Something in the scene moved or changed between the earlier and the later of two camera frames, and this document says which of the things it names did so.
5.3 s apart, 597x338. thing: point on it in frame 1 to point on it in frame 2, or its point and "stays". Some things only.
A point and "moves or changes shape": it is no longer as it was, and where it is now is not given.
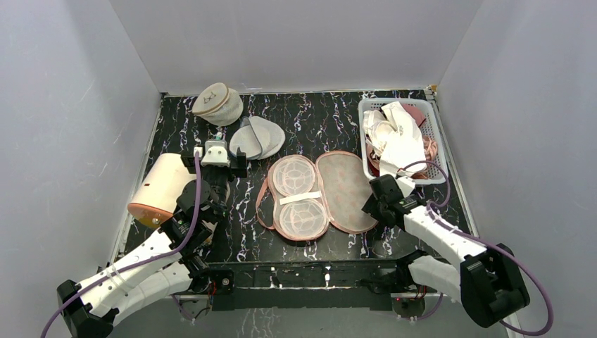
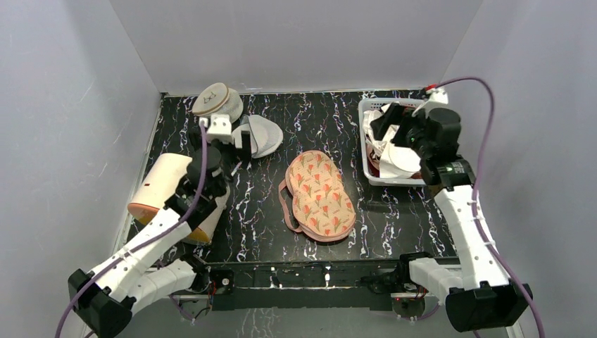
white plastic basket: [439, 170] stays
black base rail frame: [339, 285] stays
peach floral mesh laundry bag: [301, 198] moves or changes shape
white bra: [404, 149] stays
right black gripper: [383, 187] to [400, 124]
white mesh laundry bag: [258, 137] stays
